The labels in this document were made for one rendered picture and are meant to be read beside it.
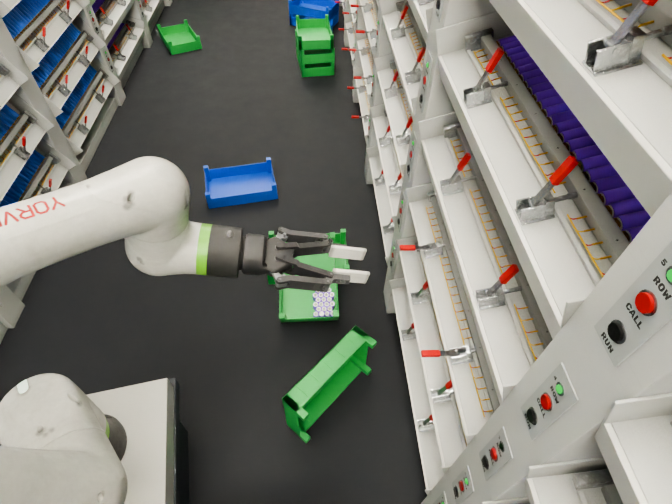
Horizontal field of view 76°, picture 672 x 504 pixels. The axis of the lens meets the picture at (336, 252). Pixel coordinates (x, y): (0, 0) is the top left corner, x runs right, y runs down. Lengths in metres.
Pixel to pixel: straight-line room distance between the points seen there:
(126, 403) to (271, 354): 0.52
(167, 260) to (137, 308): 0.94
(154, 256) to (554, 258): 0.58
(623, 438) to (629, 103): 0.29
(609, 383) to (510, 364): 0.25
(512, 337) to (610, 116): 0.37
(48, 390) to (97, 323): 0.82
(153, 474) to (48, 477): 0.34
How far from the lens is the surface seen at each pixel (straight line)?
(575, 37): 0.55
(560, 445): 0.55
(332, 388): 1.42
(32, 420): 0.90
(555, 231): 0.59
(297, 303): 1.55
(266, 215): 1.88
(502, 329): 0.71
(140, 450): 1.08
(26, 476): 0.73
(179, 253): 0.77
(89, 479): 0.81
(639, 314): 0.41
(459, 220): 0.85
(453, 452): 1.03
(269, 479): 1.35
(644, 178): 0.42
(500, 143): 0.71
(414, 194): 1.14
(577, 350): 0.49
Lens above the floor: 1.31
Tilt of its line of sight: 49 degrees down
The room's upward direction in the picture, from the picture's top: 2 degrees clockwise
